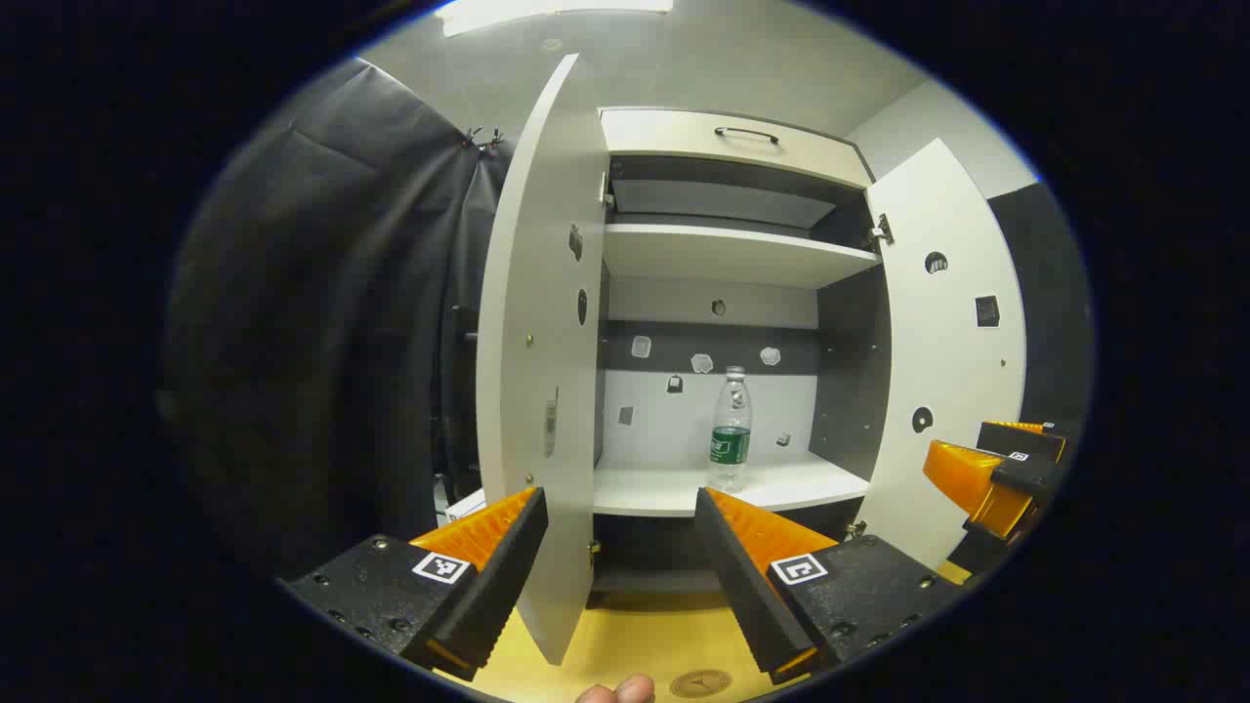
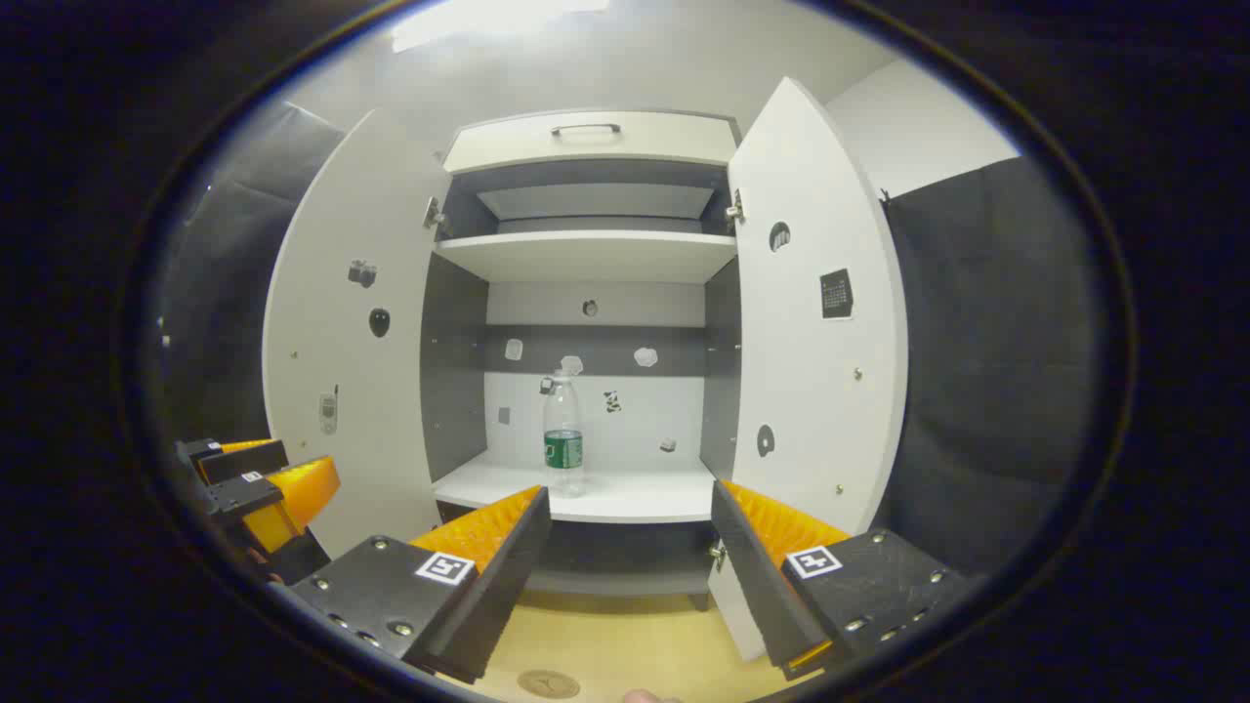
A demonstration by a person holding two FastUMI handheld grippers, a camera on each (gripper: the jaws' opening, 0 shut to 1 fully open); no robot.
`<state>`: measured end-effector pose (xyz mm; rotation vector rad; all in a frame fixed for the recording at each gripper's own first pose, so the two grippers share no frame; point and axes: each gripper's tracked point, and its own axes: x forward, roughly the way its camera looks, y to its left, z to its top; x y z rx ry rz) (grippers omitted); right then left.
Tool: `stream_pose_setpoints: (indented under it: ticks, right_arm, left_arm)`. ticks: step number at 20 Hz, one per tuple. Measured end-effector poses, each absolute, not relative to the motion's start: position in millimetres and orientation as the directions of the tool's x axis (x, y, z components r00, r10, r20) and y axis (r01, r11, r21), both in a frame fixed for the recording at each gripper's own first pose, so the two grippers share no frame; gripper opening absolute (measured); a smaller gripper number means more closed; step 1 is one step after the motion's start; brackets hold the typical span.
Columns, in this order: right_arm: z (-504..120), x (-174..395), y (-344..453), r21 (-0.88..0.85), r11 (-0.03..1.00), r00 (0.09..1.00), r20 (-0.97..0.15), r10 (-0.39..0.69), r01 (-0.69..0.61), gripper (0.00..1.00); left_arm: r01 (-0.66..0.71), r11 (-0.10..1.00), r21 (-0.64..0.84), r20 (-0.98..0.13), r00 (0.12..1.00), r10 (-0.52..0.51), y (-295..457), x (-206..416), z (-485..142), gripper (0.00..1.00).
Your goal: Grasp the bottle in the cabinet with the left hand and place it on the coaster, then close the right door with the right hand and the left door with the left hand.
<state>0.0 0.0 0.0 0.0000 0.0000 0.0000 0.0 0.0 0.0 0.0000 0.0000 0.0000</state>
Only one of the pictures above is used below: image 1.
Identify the white cabinet door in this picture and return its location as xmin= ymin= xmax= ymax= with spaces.
xmin=864 ymin=139 xmax=1028 ymax=572

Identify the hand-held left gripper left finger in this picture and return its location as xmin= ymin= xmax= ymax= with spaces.
xmin=278 ymin=485 xmax=550 ymax=682

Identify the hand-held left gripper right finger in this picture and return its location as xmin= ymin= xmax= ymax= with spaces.
xmin=693 ymin=486 xmax=968 ymax=686

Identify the ceiling light panel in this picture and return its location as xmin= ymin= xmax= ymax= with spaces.
xmin=439 ymin=0 xmax=675 ymax=38

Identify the white cabinet shelf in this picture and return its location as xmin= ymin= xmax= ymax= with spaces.
xmin=604 ymin=225 xmax=883 ymax=289
xmin=593 ymin=451 xmax=870 ymax=518

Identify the white cabinet door camera sticker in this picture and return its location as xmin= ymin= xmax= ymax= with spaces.
xmin=476 ymin=54 xmax=611 ymax=667

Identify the clear plastic bottle green label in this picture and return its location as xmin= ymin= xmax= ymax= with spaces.
xmin=708 ymin=366 xmax=753 ymax=492

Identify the white and grey cabinet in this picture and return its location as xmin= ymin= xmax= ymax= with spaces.
xmin=591 ymin=105 xmax=892 ymax=597

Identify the black backdrop cloth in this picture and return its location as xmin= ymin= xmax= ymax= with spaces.
xmin=986 ymin=181 xmax=1095 ymax=431
xmin=161 ymin=59 xmax=514 ymax=577

